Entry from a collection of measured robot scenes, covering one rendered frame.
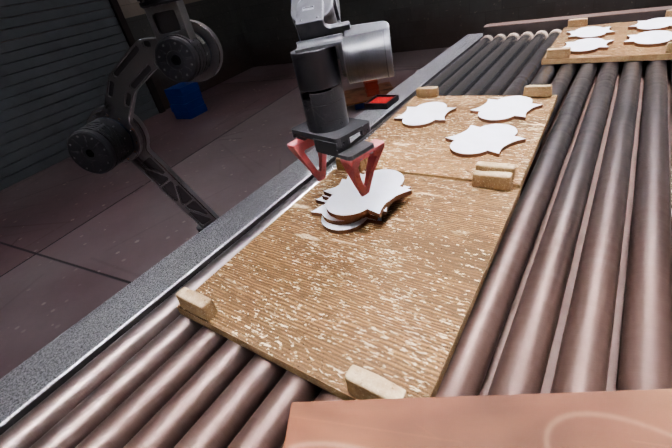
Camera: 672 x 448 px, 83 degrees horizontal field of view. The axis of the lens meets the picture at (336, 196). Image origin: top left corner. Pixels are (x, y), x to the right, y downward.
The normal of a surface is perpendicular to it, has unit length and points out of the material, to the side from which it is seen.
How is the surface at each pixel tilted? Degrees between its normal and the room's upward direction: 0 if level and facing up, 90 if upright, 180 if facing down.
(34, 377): 0
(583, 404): 0
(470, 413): 0
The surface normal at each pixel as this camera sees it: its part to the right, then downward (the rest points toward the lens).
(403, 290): -0.19, -0.84
